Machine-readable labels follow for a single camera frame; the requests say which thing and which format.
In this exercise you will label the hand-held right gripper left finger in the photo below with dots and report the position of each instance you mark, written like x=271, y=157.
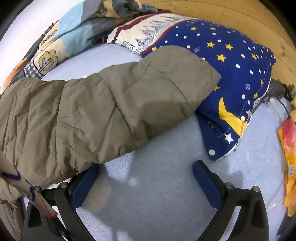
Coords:
x=83, y=185

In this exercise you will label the yellow orange plastic bag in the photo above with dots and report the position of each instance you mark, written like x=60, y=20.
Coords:
x=289, y=148

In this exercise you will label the wooden headboard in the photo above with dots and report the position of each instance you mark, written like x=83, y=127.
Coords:
x=231, y=11

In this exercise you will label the brown quilted puffer jacket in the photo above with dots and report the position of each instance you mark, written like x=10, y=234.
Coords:
x=99, y=111

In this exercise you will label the patchwork cartoon blanket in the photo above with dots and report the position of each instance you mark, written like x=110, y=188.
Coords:
x=74, y=25

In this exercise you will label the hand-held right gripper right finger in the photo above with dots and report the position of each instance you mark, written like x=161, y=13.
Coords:
x=208, y=183

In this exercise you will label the dark grey object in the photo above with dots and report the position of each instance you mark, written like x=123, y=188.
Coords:
x=278, y=89

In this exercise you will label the blue star print pillow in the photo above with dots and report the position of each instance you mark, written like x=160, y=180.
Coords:
x=231, y=76

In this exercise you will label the clear frame eyeglasses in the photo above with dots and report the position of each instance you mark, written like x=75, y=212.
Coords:
x=276, y=109

